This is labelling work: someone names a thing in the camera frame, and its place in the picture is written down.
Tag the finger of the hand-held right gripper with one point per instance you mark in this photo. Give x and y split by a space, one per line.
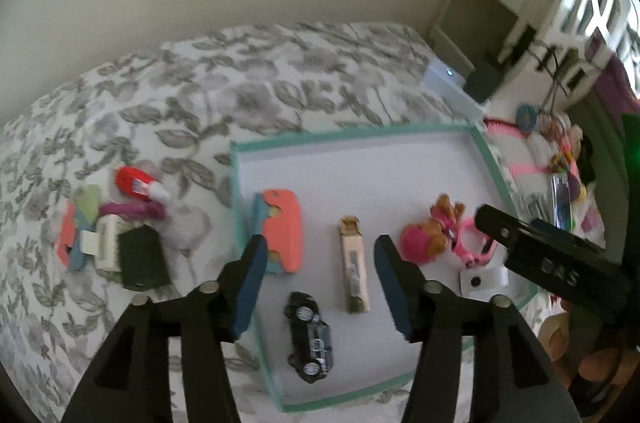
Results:
500 225
565 235

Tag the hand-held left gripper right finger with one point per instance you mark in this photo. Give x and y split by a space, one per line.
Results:
392 288

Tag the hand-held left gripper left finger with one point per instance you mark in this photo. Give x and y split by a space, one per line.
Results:
250 288

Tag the tan wooden block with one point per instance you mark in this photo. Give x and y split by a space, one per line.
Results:
355 263

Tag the white square piece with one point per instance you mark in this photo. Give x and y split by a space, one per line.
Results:
492 280

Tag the pink dog toy figure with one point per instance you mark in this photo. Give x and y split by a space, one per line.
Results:
425 240

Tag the large coral and blue case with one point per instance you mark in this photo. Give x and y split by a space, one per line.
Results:
282 228

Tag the black toy car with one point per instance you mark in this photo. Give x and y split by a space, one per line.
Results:
310 338

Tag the shallow teal cardboard box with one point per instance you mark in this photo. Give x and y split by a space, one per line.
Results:
400 183

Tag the black power adapter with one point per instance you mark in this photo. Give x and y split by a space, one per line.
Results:
142 260

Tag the purple tube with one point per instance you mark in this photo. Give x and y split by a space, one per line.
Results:
130 209

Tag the white plastic block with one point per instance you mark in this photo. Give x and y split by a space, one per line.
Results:
107 243

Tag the red glue bottle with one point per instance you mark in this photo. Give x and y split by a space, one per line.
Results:
132 180

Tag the light green plastic piece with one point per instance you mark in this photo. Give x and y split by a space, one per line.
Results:
90 200

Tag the small coral and blue card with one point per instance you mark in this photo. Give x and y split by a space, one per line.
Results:
67 238

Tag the person's right hand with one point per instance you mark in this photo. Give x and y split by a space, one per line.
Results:
602 365

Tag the smartphone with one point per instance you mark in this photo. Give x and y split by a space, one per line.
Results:
561 203

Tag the pink crochet mat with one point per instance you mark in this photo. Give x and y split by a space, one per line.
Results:
520 153

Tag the pile of colourful small toys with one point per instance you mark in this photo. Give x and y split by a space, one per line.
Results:
565 153

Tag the round blue tin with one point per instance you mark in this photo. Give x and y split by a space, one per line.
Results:
526 117

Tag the black charger brick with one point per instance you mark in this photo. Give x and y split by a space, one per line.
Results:
482 80

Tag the grey floral blanket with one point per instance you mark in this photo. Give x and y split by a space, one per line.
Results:
200 103

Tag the white cut-out cabinet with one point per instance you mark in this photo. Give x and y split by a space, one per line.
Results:
595 3

